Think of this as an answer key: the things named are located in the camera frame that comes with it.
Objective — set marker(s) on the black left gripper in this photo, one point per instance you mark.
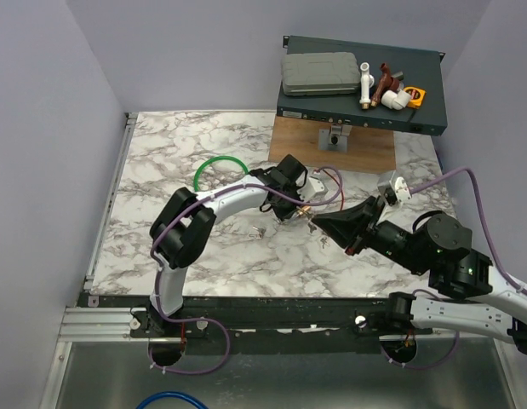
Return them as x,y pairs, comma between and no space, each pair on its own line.
282,215

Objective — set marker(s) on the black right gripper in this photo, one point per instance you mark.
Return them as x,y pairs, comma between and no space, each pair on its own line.
352,227

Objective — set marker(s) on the brass padlock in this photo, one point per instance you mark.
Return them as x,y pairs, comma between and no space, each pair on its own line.
304,212

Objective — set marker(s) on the white elbow pipe fitting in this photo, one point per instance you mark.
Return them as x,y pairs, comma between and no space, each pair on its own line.
396,100

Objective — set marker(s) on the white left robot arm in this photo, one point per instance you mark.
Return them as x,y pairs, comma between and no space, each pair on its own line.
182,229

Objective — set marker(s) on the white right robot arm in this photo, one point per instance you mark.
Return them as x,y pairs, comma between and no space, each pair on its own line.
475,298

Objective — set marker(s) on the wooden board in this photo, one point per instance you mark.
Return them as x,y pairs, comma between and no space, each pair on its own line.
368,150

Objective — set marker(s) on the grey plastic case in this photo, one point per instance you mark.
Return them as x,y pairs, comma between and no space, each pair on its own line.
328,73

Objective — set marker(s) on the white pipe fitting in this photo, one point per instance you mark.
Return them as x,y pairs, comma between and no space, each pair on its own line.
366,83

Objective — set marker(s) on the yellow tape measure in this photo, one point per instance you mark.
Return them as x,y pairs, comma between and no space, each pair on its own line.
417,96

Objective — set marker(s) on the brown pipe fitting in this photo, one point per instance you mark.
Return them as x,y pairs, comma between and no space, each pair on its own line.
386,82

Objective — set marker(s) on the dark grey pipe fitting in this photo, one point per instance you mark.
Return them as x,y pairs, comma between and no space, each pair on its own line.
397,81

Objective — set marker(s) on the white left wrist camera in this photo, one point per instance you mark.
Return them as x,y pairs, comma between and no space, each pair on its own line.
313,188

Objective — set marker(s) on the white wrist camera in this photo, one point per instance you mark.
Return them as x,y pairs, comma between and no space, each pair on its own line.
313,188
393,189

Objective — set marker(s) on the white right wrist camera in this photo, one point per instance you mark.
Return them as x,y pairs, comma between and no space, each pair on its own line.
393,189

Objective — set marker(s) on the grey metal bracket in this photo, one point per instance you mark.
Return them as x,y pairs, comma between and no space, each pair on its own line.
334,138

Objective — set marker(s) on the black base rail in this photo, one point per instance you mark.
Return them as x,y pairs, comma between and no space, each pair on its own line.
218,326

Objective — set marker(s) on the dark teal network switch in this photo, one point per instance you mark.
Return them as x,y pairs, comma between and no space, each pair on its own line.
421,68

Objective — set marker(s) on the aluminium side rail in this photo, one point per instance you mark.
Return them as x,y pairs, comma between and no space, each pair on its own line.
131,119

